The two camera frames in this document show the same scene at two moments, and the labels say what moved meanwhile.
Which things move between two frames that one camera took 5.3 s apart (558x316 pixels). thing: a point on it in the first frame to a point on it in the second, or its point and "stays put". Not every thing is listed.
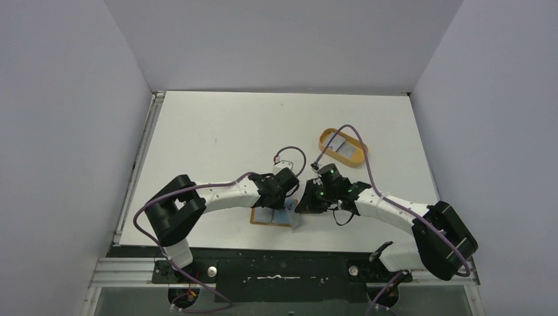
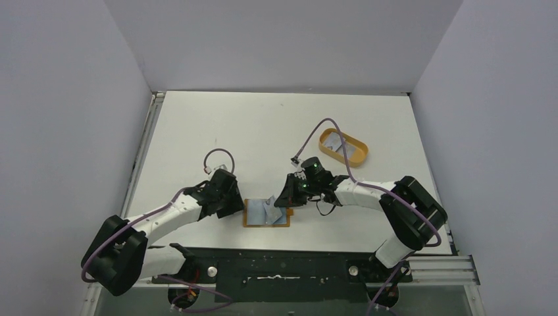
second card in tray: [346, 149] stays put
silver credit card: [295, 218] to [272, 212]
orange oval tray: [356, 158] stays put
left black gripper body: [279, 203] to [221, 199]
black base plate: [274, 276] stays put
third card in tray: [336, 143] stays put
